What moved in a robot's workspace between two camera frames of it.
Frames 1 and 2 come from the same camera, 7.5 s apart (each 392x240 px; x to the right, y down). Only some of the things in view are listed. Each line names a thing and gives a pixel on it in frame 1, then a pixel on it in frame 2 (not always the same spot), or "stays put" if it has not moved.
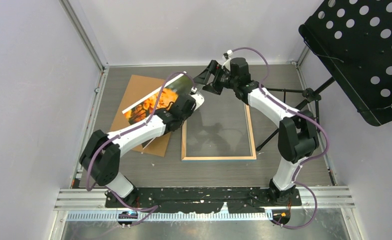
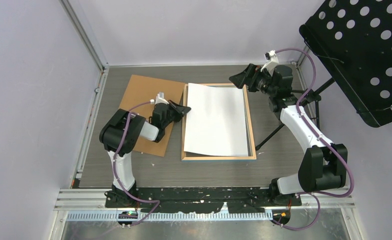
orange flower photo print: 141,110 → 215,123
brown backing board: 139,88 stays put
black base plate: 238,199 stays put
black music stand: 363,44 stays put
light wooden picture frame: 185,158 stays put
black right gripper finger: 203,76 → 247,76
